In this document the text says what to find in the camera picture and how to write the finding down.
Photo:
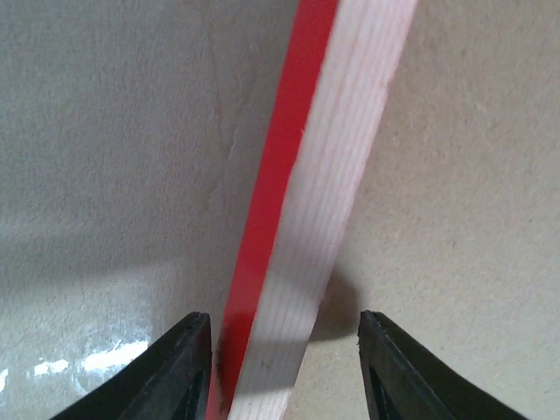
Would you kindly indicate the red wooden picture frame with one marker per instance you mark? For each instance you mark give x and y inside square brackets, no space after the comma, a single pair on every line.
[338,68]

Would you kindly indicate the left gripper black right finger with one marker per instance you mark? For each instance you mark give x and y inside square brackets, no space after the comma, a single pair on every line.
[404,380]

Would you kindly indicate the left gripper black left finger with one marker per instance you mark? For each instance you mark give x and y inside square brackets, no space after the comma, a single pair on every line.
[169,380]

